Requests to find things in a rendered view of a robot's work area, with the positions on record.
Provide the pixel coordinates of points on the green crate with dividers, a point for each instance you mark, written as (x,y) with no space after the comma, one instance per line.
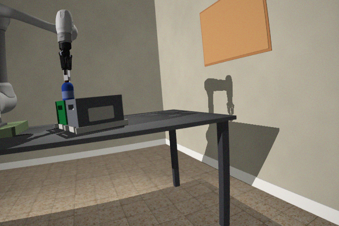
(62,113)

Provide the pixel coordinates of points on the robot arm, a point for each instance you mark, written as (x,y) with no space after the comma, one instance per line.
(64,28)

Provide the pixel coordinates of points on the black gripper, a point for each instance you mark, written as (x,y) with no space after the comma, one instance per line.
(66,59)

